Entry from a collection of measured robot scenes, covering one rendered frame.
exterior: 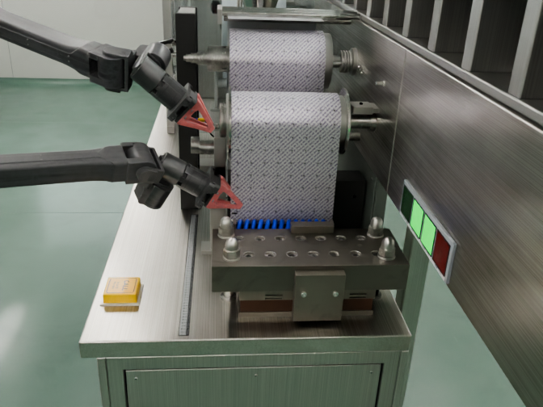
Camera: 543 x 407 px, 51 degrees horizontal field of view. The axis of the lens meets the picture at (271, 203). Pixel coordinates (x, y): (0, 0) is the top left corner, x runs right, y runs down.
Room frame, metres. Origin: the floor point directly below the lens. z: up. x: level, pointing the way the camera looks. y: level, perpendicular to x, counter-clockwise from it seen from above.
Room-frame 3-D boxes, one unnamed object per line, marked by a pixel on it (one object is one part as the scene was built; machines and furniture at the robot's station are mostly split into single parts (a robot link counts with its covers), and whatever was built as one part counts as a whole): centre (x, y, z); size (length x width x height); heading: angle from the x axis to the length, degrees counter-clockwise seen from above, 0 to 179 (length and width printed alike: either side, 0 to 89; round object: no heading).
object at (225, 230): (1.09, 0.10, 1.05); 0.04 x 0.04 x 0.04
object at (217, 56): (1.47, 0.15, 1.33); 0.06 x 0.06 x 0.06; 6
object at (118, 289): (1.04, 0.32, 0.91); 0.07 x 0.07 x 0.02; 6
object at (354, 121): (1.25, -0.19, 1.25); 0.07 x 0.04 x 0.04; 96
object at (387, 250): (1.03, -0.24, 1.05); 0.04 x 0.04 x 0.04
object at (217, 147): (1.25, 0.14, 1.05); 0.06 x 0.05 x 0.31; 96
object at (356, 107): (1.25, -0.20, 1.28); 0.06 x 0.05 x 0.02; 96
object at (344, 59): (1.50, -0.17, 1.33); 0.07 x 0.07 x 0.07; 6
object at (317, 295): (0.97, -0.10, 0.96); 0.10 x 0.03 x 0.11; 96
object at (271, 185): (1.18, -0.02, 1.11); 0.23 x 0.01 x 0.18; 96
